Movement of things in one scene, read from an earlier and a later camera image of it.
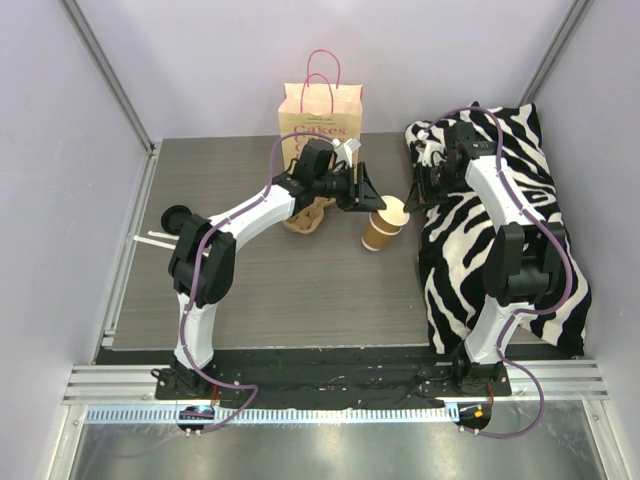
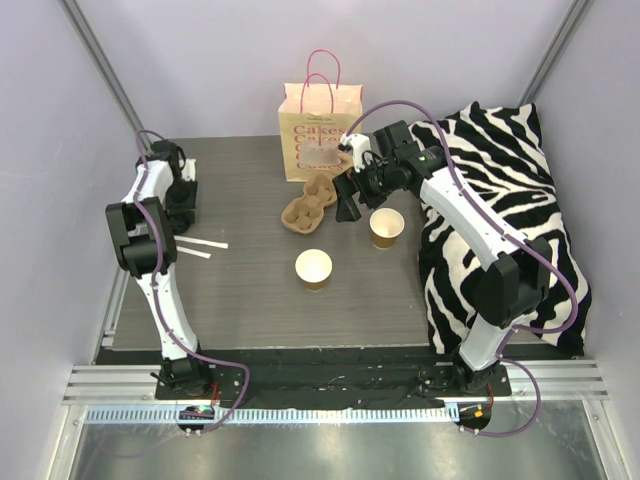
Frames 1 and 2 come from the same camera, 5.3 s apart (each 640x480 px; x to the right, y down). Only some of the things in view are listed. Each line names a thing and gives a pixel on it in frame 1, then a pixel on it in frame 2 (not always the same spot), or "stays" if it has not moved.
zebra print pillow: [455, 238] stays
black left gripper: [356, 185] to [183, 212]
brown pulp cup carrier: [306, 219] stays
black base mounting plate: [360, 379] stays
